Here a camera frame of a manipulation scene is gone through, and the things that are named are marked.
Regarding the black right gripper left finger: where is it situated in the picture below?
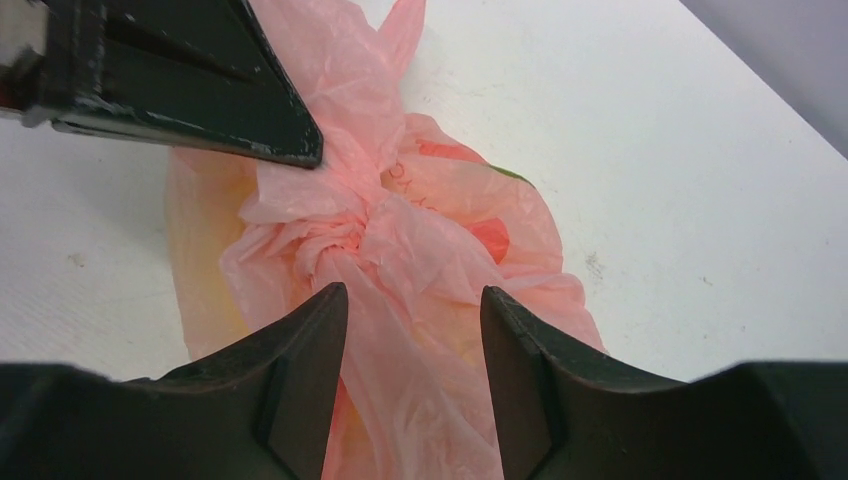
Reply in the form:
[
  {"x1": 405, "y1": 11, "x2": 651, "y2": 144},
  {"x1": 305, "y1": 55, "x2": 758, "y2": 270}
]
[{"x1": 1, "y1": 283, "x2": 348, "y2": 479}]

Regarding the pink plastic bag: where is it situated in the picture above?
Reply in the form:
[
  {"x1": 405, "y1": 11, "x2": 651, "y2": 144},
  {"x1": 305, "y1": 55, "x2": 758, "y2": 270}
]
[{"x1": 165, "y1": 1, "x2": 602, "y2": 479}]

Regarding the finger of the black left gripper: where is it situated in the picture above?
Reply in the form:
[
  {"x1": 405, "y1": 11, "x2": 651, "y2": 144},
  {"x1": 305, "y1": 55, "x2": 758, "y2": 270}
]
[{"x1": 1, "y1": 0, "x2": 323, "y2": 169}]

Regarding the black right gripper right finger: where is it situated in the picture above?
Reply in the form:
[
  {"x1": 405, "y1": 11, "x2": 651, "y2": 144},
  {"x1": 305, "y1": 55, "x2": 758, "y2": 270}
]
[{"x1": 480, "y1": 287, "x2": 847, "y2": 479}]

